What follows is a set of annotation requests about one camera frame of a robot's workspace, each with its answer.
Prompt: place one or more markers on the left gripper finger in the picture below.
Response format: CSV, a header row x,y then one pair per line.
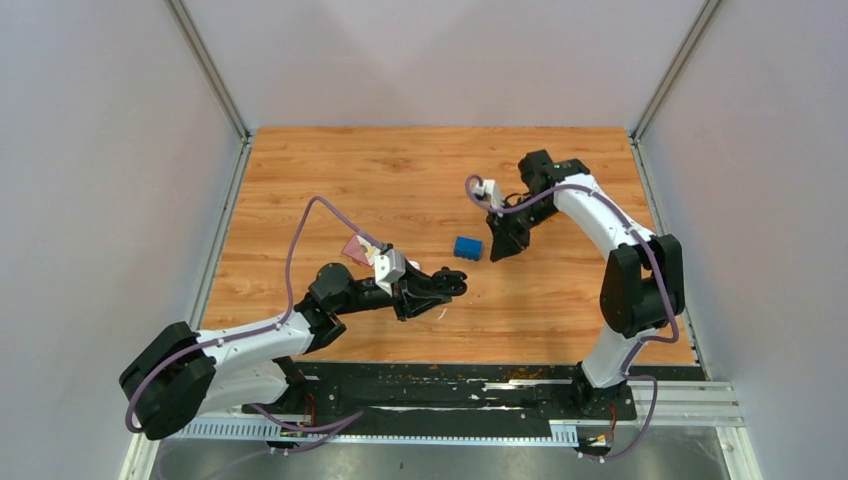
x,y
416,282
409,307

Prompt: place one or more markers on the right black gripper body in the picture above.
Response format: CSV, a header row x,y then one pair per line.
x,y
539,211

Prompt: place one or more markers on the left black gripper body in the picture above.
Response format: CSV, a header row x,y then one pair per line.
x,y
372,298

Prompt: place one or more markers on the black earbud charging case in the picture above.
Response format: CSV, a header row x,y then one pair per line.
x,y
449,282

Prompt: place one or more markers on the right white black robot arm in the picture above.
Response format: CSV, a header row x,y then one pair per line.
x,y
642,290

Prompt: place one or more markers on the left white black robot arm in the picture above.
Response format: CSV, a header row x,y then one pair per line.
x,y
183,373

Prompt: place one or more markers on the pink small carton box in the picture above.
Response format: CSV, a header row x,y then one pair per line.
x,y
360,251

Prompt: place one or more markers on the blue toy brick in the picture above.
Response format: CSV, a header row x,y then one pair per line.
x,y
468,248

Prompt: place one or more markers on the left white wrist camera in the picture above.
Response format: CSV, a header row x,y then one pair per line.
x,y
389,267

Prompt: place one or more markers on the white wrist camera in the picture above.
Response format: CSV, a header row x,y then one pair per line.
x,y
486,194
389,267

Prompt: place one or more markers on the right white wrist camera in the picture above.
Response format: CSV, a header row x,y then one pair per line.
x,y
486,194

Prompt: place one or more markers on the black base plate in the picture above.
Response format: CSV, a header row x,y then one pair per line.
x,y
449,400

